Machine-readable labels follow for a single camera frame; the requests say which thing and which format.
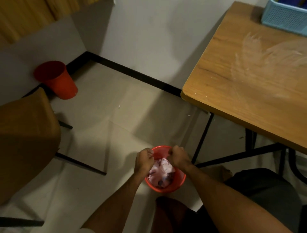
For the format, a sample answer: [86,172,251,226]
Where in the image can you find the person's right hand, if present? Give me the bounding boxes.
[168,145,193,170]

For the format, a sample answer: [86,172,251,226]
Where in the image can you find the person's left hand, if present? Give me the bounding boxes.
[134,148,155,179]

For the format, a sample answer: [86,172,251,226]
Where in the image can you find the blue plastic basket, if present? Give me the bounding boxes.
[261,0,307,37]

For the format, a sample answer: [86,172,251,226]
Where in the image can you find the person's left forearm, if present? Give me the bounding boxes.
[80,172,147,233]

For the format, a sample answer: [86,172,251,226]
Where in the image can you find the person's right forearm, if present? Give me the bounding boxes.
[183,163,293,233]

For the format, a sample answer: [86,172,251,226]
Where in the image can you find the person's right foot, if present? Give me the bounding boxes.
[204,165,233,183]

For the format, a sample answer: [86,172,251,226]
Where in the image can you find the person's left leg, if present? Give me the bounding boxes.
[151,197,190,233]

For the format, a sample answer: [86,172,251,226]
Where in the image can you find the person's dark shorts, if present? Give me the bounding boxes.
[156,168,303,233]

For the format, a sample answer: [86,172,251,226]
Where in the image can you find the white wipe piece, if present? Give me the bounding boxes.
[147,158,176,188]

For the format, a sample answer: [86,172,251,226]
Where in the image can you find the small red waste bin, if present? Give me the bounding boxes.
[145,145,187,194]

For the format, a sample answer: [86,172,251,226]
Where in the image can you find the wooden table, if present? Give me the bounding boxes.
[180,1,307,185]

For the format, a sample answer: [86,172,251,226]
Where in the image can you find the black baseboard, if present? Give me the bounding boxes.
[23,51,183,98]

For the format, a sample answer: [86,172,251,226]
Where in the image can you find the large red plastic bucket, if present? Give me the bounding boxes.
[33,60,78,100]

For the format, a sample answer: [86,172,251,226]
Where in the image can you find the brown chair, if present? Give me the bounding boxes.
[0,87,107,227]

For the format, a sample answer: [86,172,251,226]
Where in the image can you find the brown wooden board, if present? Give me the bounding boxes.
[0,0,101,46]

